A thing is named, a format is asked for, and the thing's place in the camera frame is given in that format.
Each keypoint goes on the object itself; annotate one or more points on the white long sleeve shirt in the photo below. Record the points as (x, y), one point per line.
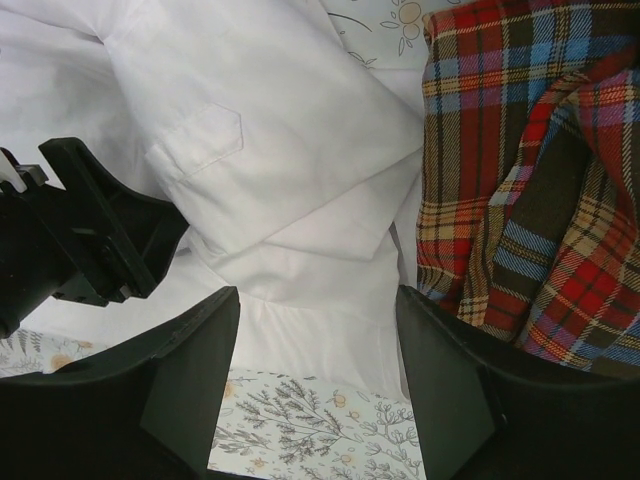
(250, 175)

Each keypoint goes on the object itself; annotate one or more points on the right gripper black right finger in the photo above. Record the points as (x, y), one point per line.
(486, 410)

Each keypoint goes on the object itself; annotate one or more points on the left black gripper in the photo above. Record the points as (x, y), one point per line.
(131, 237)

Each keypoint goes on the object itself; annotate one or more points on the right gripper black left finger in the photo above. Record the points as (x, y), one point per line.
(144, 409)

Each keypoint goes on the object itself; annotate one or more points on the red plaid shirt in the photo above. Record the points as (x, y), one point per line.
(528, 227)

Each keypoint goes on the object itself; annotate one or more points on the floral table cloth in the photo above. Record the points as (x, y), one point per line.
(310, 430)

